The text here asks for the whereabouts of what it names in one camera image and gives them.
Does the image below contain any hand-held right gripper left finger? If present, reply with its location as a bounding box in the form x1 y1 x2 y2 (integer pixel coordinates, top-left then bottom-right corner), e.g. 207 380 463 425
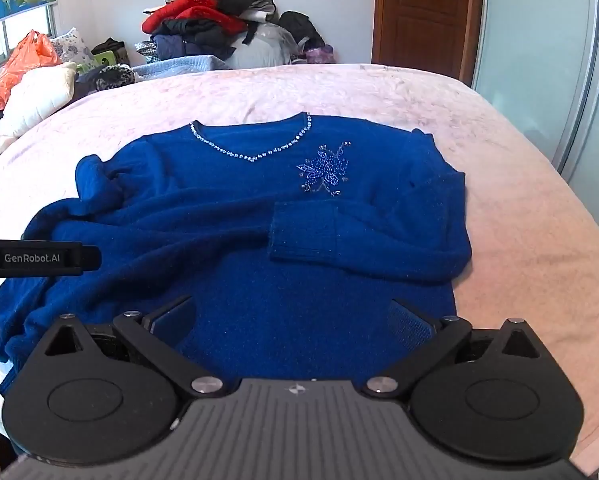
39 295 226 402

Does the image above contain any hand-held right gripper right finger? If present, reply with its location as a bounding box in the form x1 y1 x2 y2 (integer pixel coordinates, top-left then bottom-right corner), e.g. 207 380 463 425
362 299 556 401

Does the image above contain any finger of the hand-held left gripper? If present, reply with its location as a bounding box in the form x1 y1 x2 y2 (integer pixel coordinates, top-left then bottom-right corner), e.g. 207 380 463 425
80 245 102 272

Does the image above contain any blue beaded knit sweater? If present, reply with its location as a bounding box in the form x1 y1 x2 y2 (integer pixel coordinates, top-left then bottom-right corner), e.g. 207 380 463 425
0 112 473 386

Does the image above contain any pile of mixed clothes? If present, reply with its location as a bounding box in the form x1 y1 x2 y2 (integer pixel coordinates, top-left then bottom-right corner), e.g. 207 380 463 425
140 0 280 61

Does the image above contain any white quilted pillow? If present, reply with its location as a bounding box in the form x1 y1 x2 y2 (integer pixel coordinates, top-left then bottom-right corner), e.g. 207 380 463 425
0 62 78 172

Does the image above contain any pink bed blanket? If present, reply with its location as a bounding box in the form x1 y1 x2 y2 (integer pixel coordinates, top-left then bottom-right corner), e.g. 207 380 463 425
0 62 599 476

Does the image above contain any dark patterned cloth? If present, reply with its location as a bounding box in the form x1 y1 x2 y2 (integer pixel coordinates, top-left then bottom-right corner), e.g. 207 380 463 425
73 64 143 100

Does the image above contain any orange plastic bag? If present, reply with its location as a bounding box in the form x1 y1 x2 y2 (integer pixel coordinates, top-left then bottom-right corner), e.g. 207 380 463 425
0 30 63 111

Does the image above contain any floral pillow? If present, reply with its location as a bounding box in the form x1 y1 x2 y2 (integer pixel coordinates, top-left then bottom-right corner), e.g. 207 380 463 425
48 27 98 69

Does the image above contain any light blue knit blanket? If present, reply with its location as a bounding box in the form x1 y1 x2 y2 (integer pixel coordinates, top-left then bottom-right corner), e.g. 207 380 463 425
130 54 233 80

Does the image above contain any window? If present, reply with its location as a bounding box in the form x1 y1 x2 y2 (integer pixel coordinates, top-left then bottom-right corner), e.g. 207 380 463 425
0 7 56 77

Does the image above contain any translucent plastic bag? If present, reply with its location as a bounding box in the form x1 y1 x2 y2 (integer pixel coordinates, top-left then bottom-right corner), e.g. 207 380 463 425
228 24 298 69

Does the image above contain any purple bag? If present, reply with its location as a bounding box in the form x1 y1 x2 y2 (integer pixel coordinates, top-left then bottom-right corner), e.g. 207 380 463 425
306 44 335 64

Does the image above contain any frosted glass sliding wardrobe door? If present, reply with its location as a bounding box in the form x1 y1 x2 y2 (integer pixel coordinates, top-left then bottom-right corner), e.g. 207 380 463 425
471 0 599 197

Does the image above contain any brown wooden door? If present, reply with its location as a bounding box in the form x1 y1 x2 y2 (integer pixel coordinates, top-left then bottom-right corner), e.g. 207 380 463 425
371 0 486 86

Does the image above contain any black bag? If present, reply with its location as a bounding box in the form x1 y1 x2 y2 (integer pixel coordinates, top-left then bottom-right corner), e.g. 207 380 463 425
278 11 326 52

